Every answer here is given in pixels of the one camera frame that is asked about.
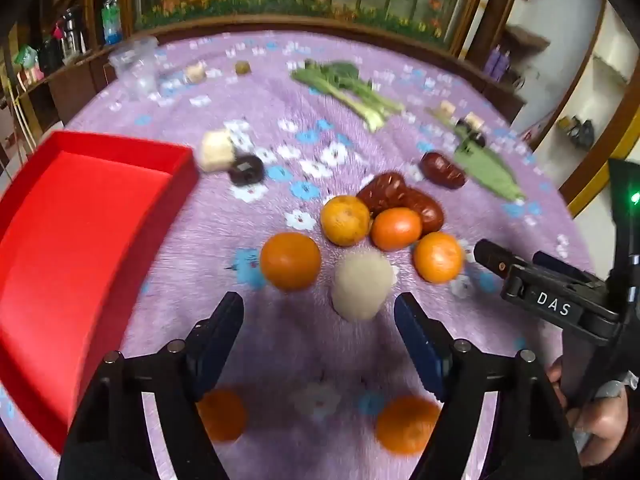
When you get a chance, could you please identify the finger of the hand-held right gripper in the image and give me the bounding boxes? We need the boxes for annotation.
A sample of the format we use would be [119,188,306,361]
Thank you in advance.
[473,239,623,333]
[531,251,610,288]

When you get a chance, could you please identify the clear plastic jar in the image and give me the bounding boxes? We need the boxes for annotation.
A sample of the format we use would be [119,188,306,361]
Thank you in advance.
[108,36,160,102]

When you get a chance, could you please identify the yellowish orange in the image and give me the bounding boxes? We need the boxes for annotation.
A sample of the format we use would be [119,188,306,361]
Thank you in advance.
[320,195,372,247]

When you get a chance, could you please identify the red date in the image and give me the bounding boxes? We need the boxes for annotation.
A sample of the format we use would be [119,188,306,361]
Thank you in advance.
[402,189,445,235]
[356,172,408,215]
[419,152,467,190]

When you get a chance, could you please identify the purple floral tablecloth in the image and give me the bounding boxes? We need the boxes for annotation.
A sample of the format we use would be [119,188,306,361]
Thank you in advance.
[0,30,601,480]

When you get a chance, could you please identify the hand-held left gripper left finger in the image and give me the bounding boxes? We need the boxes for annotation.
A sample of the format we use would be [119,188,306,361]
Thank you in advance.
[57,291,246,480]

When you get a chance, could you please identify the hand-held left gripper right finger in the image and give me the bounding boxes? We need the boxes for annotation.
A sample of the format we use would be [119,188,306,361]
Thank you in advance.
[393,292,583,480]

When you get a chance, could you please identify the black object on shelf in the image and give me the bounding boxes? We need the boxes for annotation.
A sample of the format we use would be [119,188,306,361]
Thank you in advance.
[557,116,596,150]

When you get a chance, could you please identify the green leaf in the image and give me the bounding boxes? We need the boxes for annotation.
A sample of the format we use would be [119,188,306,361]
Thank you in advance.
[452,130,526,203]

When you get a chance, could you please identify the steel thermos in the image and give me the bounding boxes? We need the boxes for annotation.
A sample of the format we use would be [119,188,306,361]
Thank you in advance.
[61,6,87,58]

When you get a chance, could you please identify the person's right hand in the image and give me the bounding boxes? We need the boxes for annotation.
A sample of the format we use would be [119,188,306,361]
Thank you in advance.
[546,356,632,467]

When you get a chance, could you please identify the green and pink carton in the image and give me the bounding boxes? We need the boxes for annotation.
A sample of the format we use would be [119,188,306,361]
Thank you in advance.
[15,45,45,86]

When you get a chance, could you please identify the red tray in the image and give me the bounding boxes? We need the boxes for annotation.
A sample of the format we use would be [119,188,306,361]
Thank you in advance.
[0,131,201,457]

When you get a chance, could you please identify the beige cork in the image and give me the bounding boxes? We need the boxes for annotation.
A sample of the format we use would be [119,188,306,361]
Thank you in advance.
[332,251,394,323]
[199,129,237,175]

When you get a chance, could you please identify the bok choy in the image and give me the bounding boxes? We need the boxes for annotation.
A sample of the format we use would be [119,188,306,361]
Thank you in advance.
[291,61,406,133]

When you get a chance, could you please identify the purple bottles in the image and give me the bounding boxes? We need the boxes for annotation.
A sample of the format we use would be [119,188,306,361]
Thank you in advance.
[484,44,511,82]

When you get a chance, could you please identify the dark round fruit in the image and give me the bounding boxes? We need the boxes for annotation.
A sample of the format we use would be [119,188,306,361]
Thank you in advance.
[228,155,265,187]

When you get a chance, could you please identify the green plastic bottle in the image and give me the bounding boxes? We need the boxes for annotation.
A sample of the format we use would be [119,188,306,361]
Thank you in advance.
[101,0,124,46]

